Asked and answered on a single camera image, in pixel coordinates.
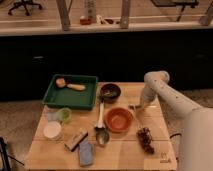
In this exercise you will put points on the silver metal fork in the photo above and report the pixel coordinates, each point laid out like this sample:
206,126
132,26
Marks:
135,107

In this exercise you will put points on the green plastic cup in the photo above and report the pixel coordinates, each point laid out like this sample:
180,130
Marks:
64,115

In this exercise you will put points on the clear plastic cup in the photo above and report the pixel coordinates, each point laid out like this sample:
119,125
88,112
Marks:
51,116

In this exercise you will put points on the dark brown bowl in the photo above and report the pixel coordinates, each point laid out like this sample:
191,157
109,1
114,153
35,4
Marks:
110,92

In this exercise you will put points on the yellow toy bread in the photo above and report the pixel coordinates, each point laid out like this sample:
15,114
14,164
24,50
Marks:
76,87

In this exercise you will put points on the orange bowl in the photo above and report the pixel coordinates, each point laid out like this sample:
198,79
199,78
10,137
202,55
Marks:
118,120

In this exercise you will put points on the orange round toy food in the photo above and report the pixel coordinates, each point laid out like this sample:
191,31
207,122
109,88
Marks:
60,82

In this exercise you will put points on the green plastic tray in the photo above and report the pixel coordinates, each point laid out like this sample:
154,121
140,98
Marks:
56,97

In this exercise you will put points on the dark grape bunch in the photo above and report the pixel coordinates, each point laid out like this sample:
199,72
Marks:
145,139

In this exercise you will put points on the blue grey sponge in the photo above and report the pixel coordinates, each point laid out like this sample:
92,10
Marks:
85,154

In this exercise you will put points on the red bowl on counter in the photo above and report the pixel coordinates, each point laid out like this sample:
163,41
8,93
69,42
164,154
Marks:
85,21

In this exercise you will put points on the white round container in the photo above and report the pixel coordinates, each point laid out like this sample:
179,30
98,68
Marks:
52,130

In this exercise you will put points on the black office chair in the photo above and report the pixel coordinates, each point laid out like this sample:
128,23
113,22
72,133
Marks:
25,4

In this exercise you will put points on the black stand left edge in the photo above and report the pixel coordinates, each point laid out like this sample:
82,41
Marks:
5,157

